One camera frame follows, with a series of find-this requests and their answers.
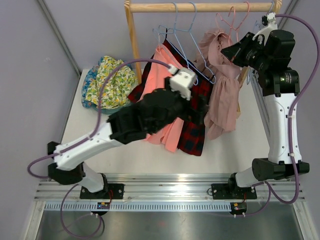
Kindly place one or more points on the pink hanger with ruffled garment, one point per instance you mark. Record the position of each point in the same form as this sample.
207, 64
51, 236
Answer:
218, 18

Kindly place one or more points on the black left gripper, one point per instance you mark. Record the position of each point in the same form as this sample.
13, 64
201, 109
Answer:
190, 113

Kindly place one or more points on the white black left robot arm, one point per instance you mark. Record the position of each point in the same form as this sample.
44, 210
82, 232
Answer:
148, 116

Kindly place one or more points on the blue hanger with plaid skirt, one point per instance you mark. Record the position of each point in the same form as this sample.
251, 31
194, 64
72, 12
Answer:
212, 80

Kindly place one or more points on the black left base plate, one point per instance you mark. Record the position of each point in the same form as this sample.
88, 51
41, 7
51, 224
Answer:
115, 191

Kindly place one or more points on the teal plastic bin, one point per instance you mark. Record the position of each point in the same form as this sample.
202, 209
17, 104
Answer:
106, 111

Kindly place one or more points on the lemon print skirt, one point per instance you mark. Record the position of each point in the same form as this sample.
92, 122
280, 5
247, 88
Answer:
112, 82

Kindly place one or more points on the wooden clothes rack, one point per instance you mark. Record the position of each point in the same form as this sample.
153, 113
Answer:
211, 7

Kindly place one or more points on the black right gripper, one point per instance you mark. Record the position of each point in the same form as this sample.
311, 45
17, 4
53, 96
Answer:
231, 52

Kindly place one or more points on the white slotted cable duct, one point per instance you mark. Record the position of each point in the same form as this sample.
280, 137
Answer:
139, 206

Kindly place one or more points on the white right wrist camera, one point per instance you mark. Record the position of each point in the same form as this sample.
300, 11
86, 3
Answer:
269, 24

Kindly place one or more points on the pink wire hanger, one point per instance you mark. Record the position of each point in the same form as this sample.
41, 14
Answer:
237, 29

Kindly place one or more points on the blue hanger with pink skirt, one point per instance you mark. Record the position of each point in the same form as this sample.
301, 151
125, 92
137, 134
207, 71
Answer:
162, 30

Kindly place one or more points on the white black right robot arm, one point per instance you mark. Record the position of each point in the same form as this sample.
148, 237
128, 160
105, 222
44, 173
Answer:
270, 55

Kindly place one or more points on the salmon pink skirt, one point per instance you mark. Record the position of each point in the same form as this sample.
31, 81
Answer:
160, 75

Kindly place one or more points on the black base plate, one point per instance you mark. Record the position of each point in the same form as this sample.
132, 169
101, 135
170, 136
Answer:
222, 191
115, 191

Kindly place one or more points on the red black plaid skirt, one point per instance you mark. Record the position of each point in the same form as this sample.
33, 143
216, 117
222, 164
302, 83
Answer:
183, 135

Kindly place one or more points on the dusty pink ruffled garment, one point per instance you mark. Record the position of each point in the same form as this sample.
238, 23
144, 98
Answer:
223, 103

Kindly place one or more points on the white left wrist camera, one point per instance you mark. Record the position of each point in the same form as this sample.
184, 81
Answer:
180, 80

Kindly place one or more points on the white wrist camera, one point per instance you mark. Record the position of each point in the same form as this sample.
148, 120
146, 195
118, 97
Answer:
269, 24
180, 80

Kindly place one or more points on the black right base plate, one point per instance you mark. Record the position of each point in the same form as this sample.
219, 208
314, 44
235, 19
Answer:
222, 191

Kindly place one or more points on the aluminium mounting rail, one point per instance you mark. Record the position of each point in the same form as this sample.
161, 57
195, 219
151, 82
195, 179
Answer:
143, 187

